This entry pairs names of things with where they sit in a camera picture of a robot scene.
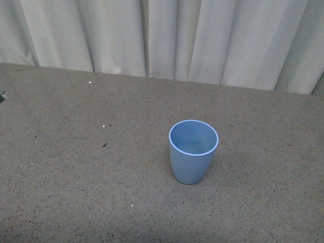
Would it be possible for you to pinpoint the blue plastic cup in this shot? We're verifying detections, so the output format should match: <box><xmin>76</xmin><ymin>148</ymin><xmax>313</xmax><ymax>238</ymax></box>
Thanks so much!
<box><xmin>169</xmin><ymin>119</ymin><xmax>219</xmax><ymax>185</ymax></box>

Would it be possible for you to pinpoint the white curtain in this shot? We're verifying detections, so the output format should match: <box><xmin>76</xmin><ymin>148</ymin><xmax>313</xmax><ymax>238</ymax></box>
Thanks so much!
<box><xmin>1</xmin><ymin>0</ymin><xmax>323</xmax><ymax>95</ymax></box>

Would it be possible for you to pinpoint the green dish drying rack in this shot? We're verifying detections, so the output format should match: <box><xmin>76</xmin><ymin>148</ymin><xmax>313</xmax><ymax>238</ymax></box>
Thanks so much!
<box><xmin>0</xmin><ymin>89</ymin><xmax>7</xmax><ymax>103</ymax></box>

